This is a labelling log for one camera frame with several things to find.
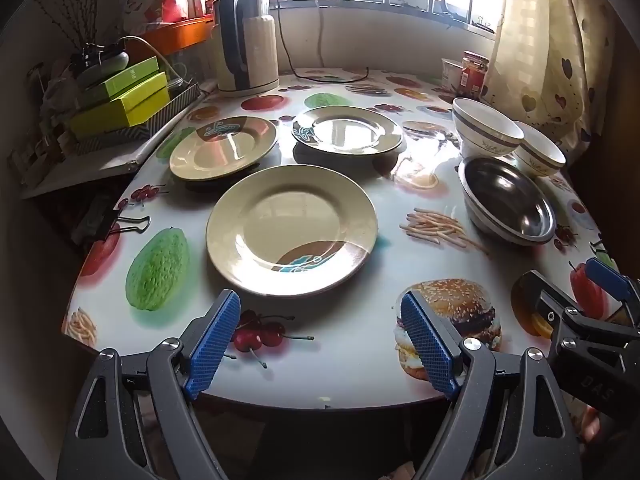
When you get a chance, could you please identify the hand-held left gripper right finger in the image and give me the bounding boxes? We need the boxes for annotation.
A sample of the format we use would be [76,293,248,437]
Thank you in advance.
[397,290,583,480]

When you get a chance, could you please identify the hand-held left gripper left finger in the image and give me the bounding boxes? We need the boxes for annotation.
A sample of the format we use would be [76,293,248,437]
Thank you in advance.
[56,289,242,480]

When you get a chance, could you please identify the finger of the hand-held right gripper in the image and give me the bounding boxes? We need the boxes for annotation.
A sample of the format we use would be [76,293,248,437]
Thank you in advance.
[585,257,640,328]
[520,270,601,356]

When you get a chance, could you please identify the stainless steel bowl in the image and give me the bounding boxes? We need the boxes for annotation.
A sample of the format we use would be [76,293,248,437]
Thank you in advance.
[458,156,557,246]

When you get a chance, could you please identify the beige plate brown patch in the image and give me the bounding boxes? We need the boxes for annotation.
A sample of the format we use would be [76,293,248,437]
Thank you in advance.
[169,116,278,182]
[206,164,379,298]
[291,106,404,156]

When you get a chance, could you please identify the small white striped bowl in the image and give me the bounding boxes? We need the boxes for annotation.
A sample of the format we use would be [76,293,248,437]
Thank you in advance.
[512,121,567,178]

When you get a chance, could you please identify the large white striped bowl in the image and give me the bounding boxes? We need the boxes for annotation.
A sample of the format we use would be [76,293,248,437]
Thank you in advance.
[451,97,525,158]

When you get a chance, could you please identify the food print tablecloth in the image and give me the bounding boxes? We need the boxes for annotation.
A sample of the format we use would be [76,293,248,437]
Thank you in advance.
[62,67,621,411]

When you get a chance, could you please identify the white flat board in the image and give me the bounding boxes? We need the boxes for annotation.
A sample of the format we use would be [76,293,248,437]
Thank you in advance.
[22,145,151,201]

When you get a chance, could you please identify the red-lidded sauce jar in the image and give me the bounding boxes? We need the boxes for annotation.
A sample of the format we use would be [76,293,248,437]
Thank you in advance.
[460,50,490,96]

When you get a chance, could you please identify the grey zigzag pattern tray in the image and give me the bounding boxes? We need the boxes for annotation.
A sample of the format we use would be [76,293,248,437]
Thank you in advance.
[75,82,202,153]

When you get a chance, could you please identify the white paper cup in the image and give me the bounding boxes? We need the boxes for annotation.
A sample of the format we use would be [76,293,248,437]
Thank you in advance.
[441,58,466,92]

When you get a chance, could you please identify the cream heart print curtain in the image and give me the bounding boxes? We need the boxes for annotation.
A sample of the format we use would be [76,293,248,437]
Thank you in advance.
[482,0,618,161]

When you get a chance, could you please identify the yellow-green box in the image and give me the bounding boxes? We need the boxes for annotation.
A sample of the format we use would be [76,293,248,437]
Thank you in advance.
[67,87,172,137]

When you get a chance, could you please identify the grey-green oval device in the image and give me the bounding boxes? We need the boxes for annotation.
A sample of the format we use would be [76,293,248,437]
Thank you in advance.
[80,50,128,83]

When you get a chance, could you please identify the steel electric kettle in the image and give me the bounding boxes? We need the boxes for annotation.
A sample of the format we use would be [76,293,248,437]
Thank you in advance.
[212,0,280,98]

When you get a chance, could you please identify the orange box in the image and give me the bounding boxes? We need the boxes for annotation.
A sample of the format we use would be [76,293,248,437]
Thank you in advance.
[135,15,216,56]

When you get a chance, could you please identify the dried twigs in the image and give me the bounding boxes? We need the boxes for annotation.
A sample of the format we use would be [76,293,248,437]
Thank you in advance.
[35,0,108,56]

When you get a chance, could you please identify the black power cable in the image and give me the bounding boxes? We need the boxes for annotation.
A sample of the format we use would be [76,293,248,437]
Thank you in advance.
[270,0,371,83]

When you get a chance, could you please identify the white cable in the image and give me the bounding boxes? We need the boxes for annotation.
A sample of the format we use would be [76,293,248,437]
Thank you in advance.
[120,35,186,91]

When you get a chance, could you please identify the pale wall cable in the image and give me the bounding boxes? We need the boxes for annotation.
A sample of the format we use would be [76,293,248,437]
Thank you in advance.
[317,5,328,68]

